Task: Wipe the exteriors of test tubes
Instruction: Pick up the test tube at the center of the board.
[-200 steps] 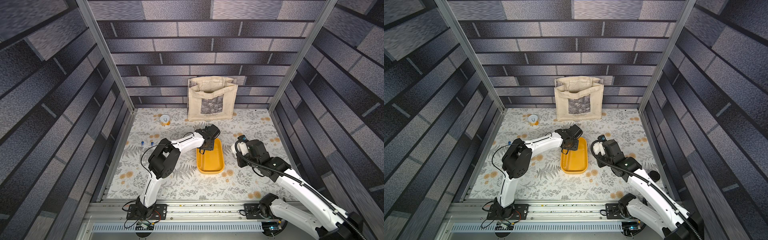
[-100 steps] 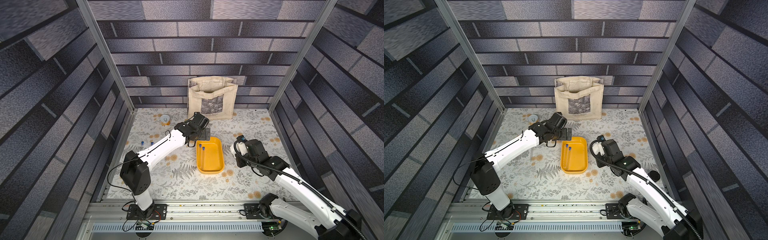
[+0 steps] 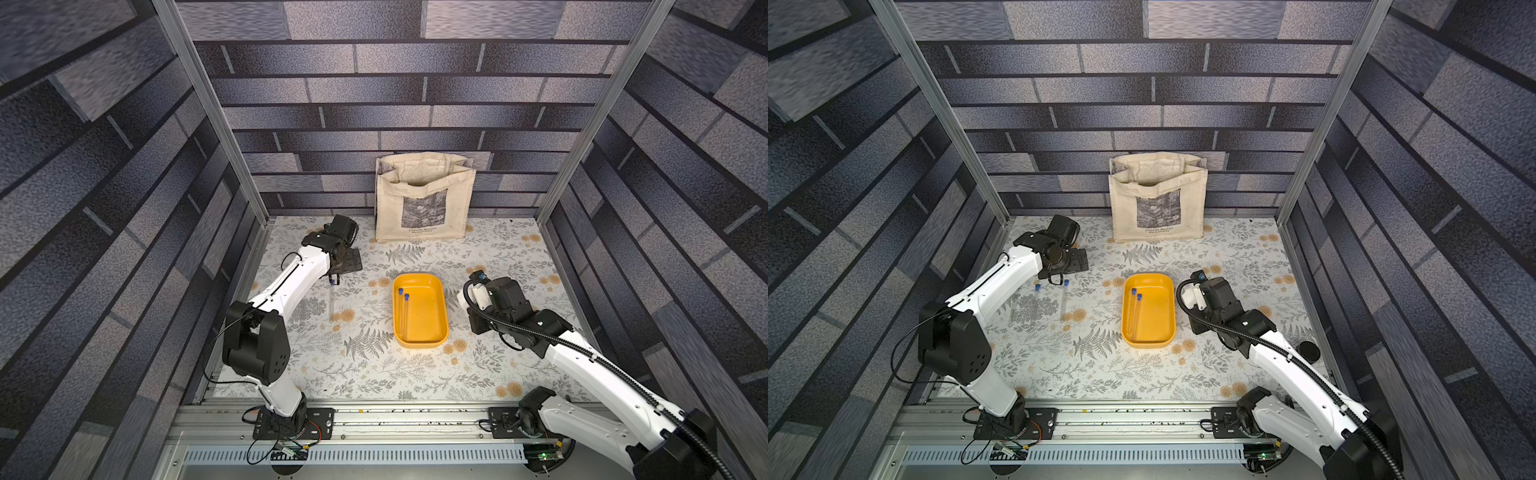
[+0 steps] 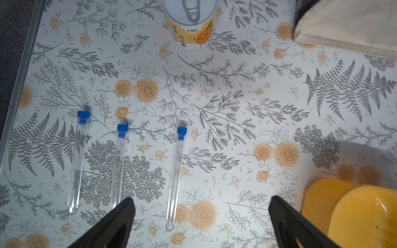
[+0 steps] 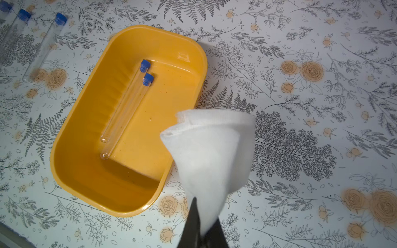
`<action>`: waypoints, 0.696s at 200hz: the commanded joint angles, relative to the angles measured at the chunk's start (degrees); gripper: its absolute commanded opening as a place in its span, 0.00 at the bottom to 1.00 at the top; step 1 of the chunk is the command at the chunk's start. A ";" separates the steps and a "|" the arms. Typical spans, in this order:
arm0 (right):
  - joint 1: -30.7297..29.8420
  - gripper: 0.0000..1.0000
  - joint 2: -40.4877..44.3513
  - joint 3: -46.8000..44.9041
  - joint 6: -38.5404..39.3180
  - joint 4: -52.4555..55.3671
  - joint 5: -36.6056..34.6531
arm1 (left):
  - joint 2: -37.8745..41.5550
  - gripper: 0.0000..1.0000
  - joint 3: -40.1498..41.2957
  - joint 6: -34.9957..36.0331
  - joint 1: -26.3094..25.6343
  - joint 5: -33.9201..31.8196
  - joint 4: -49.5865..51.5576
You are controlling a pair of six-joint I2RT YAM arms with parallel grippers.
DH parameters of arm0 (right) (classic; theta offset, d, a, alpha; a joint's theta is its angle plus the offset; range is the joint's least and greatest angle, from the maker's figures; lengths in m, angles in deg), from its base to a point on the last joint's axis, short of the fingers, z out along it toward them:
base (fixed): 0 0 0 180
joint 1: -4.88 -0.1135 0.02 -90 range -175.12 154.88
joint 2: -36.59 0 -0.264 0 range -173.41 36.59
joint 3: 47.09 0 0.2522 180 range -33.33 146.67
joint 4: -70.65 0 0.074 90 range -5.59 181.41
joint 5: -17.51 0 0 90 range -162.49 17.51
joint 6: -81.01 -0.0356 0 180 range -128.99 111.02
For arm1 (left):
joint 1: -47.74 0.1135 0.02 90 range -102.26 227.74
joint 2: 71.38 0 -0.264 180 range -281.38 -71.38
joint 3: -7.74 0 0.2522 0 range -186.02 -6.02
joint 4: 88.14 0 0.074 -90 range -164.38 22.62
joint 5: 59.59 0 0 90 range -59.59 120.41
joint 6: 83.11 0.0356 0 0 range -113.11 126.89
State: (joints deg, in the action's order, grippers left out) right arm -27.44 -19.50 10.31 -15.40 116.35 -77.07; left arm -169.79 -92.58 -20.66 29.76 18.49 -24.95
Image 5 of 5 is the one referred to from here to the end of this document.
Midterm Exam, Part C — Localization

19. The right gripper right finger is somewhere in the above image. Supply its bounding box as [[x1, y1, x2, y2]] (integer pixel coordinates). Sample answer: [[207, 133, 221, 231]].
[[203, 219, 229, 248]]

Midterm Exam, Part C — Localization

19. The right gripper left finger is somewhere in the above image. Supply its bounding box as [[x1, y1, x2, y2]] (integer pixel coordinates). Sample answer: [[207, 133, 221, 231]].
[[177, 197, 200, 248]]

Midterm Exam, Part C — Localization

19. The white wipe cloth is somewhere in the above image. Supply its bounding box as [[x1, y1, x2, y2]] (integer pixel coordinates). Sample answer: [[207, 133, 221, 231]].
[[160, 109, 255, 235]]

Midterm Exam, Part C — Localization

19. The yellow plastic tray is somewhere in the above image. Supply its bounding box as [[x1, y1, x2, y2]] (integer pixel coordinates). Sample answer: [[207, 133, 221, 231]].
[[51, 25, 207, 218]]

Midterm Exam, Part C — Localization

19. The test tube blue cap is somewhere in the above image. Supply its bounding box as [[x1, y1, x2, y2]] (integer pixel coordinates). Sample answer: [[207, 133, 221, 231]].
[[100, 60, 151, 143], [22, 12, 67, 83], [1, 9, 31, 64], [0, 1, 12, 23], [100, 73, 154, 160]]

